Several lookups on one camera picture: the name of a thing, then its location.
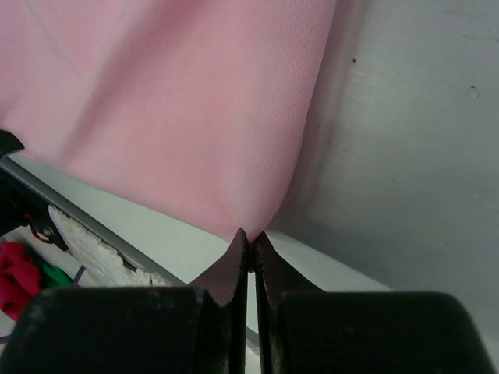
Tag red folded t shirt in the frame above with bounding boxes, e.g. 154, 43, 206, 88
1, 242, 41, 321

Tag pink t shirt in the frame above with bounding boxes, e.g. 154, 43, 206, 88
1, 1, 335, 241

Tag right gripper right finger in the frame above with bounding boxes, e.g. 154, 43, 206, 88
253, 234, 494, 373

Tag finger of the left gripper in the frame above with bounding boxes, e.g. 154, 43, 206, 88
0, 130, 24, 158

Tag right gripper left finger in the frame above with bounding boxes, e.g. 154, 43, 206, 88
1, 230, 249, 373

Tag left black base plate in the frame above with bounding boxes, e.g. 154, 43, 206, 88
1, 169, 69, 252

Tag green folded t shirt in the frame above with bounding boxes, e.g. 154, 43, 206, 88
40, 263, 73, 288

